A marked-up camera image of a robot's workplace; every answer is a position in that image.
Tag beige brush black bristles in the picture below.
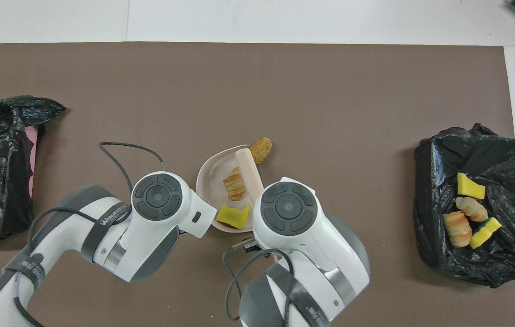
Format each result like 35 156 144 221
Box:
235 149 265 203

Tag yellow sponge piece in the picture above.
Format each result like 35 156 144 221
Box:
216 203 250 230
469 217 502 249
457 172 486 200

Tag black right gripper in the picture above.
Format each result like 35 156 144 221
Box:
232 238 262 254

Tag pale bread chunk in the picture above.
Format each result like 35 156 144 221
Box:
455 196 488 223

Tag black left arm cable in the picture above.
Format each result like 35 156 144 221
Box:
12 142 167 327

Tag brown bread roll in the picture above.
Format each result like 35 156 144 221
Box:
250 137 273 165

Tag beige plastic dustpan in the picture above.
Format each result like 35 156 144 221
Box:
196 144 267 234

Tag brown table mat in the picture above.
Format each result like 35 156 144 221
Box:
0 42 515 327

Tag orange striped croissant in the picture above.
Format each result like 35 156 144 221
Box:
223 167 246 201
442 211 472 248

